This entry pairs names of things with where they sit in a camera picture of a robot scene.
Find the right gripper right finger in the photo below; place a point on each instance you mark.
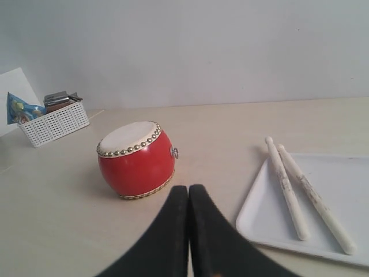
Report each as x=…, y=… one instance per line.
x=217, y=249

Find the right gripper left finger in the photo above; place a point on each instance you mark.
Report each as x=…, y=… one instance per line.
x=163, y=250

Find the white wooden drumstick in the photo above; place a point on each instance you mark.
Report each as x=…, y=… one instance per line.
x=289, y=195
x=340, y=234

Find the small red drum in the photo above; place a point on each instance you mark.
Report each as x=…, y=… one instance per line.
x=137, y=160

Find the white plastic tray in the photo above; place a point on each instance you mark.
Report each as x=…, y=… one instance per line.
x=340, y=184

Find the white perforated plastic basket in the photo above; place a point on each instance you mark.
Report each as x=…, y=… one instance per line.
x=56, y=124

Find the dark items in basket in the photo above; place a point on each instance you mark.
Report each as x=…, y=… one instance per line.
x=56, y=101

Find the blue snack bag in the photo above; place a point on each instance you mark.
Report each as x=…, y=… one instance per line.
x=20, y=112

